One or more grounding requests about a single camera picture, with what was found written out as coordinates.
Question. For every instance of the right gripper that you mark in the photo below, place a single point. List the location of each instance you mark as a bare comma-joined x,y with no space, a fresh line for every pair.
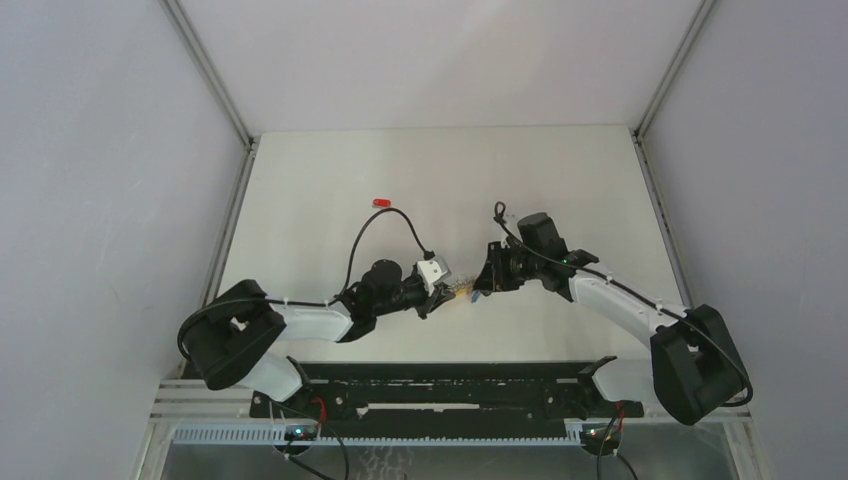
492,278

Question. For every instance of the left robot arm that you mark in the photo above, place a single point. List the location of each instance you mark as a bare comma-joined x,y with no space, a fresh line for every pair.
229,341

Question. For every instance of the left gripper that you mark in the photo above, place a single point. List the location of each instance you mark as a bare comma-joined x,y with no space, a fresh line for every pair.
440,294

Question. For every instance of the keyring bunch with coloured tags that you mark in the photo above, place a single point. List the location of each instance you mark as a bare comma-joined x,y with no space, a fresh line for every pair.
464,290

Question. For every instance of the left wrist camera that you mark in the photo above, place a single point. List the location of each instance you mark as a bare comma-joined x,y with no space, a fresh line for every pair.
433,271

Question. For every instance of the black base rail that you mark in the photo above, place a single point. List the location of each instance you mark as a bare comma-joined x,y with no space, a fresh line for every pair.
448,401

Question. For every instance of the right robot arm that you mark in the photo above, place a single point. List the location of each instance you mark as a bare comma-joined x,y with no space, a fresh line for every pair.
693,367

